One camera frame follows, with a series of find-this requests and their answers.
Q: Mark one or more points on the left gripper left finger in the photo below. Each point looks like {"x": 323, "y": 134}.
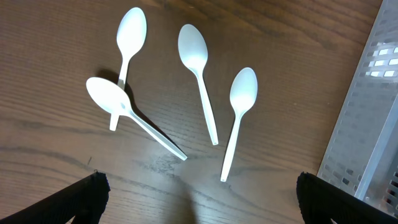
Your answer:
{"x": 82, "y": 202}

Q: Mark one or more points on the white plastic spoon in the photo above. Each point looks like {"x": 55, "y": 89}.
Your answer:
{"x": 130, "y": 38}
{"x": 242, "y": 97}
{"x": 193, "y": 53}

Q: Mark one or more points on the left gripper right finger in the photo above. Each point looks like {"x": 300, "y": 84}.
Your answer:
{"x": 323, "y": 203}

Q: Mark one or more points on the white plastic spoon crossing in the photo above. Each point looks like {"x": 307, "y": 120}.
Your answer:
{"x": 114, "y": 100}

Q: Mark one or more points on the clear perforated plastic basket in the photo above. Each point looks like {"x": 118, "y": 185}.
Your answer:
{"x": 361, "y": 156}

